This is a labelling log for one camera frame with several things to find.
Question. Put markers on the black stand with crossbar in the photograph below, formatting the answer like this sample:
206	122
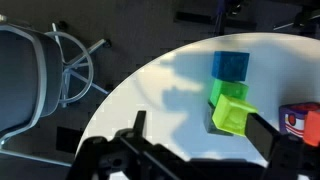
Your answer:
200	18

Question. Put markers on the black tripod stand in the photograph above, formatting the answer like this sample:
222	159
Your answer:
305	18

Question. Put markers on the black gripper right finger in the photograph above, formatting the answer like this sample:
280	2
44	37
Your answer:
261	133

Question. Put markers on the orange-red toy cube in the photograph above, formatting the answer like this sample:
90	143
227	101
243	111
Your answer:
293	118

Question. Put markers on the green embossed block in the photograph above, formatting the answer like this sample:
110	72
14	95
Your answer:
226	89

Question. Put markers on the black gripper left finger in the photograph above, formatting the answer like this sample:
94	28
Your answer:
140	121

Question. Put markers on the grey office chair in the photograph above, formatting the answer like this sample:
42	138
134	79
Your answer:
23	76

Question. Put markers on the blue embossed block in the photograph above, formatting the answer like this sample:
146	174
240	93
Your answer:
230	65

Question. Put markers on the grey embossed block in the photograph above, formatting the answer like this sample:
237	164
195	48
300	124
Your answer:
209	125

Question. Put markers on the yellow-green embossed block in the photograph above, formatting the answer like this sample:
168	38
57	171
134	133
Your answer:
231	115

